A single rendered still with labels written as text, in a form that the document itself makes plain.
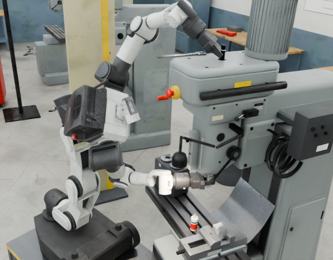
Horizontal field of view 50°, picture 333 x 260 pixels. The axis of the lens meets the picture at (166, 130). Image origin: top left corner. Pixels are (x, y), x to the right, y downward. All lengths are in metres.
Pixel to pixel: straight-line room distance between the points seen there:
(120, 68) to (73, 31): 1.36
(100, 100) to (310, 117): 0.94
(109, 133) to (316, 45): 5.49
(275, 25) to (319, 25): 5.15
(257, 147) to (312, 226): 0.77
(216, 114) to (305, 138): 0.39
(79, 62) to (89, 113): 1.56
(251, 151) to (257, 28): 0.59
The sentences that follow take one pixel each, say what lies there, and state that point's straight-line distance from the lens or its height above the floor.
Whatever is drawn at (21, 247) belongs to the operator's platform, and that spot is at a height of 0.40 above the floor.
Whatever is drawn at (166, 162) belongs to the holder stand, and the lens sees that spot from 2.30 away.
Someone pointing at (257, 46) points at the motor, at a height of 1.95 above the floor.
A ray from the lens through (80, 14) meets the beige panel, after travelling 3.12.
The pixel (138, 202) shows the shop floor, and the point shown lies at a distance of 3.73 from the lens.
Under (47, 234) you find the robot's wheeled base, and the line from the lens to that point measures 2.62.
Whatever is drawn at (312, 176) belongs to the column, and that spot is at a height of 1.23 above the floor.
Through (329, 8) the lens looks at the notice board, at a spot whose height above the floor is 1.63.
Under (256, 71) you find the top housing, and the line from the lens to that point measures 1.61.
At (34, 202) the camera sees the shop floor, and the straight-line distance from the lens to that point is 3.87.
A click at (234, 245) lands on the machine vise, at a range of 1.99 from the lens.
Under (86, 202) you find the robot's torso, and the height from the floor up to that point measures 0.82.
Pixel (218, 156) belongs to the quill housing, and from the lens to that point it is 1.72.
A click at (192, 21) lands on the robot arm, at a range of 1.58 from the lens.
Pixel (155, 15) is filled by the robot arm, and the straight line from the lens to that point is 1.72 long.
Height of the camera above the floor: 2.30
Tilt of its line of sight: 26 degrees down
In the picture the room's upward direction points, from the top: 3 degrees clockwise
